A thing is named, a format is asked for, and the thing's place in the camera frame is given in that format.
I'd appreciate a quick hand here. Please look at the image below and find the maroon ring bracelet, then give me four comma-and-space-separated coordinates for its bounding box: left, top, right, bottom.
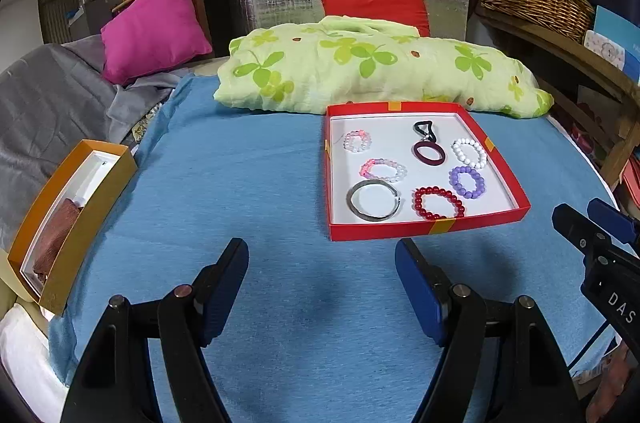
413, 141, 450, 167

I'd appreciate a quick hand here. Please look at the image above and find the small pink white bead bracelet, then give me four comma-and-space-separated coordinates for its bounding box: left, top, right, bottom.
343, 130, 374, 155

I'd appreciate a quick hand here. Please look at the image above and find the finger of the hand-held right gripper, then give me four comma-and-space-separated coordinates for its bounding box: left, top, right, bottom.
552, 203, 640, 352
587, 198, 640, 255

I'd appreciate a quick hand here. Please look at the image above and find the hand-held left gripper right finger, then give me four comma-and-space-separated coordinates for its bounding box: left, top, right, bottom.
394, 238, 584, 423

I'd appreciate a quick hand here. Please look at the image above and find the purple bead bracelet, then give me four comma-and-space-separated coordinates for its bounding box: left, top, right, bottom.
448, 164, 487, 200

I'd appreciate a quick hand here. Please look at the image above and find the blue and white card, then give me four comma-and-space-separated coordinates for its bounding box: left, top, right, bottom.
582, 6, 640, 84

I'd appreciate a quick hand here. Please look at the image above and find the grey blanket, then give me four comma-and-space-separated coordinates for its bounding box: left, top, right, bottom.
0, 36, 189, 250

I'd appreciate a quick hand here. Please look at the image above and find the wooden shelf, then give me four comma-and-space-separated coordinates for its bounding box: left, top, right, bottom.
475, 0, 640, 190

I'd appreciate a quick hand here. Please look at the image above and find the blue bed sheet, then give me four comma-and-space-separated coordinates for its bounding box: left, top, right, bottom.
47, 73, 626, 423

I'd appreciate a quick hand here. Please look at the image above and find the white pearl bracelet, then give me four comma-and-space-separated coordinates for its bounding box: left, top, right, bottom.
451, 138, 489, 170

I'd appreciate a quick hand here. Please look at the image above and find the red cardboard box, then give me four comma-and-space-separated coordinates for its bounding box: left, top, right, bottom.
322, 102, 532, 243

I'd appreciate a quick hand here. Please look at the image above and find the pink and clear bead bracelet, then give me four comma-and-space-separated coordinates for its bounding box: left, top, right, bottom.
360, 158, 409, 184

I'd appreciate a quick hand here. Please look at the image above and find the black hair tie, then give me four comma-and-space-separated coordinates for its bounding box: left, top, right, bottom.
413, 120, 437, 143

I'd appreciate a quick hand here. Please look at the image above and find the magenta pillow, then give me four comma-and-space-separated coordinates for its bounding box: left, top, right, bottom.
100, 0, 214, 86

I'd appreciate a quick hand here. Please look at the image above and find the white cloth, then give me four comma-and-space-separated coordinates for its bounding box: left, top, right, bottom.
0, 302, 68, 409

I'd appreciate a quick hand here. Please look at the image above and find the red bead bracelet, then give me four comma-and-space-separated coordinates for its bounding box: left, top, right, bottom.
412, 186, 466, 221

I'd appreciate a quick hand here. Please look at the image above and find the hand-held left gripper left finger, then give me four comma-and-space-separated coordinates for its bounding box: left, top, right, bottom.
60, 237, 250, 423

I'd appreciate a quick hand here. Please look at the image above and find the silver bangle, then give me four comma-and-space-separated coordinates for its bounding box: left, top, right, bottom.
347, 180, 403, 222

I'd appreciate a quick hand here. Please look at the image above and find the green floral pillow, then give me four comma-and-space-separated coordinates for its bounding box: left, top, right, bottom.
213, 16, 555, 119

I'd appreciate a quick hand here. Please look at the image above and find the orange cardboard box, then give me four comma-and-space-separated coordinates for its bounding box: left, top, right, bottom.
7, 139, 139, 317

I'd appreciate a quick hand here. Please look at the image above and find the red cushion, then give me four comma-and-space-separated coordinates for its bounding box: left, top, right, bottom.
321, 0, 431, 38

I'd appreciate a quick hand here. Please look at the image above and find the brown cloth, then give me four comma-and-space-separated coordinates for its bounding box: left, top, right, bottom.
32, 198, 86, 285

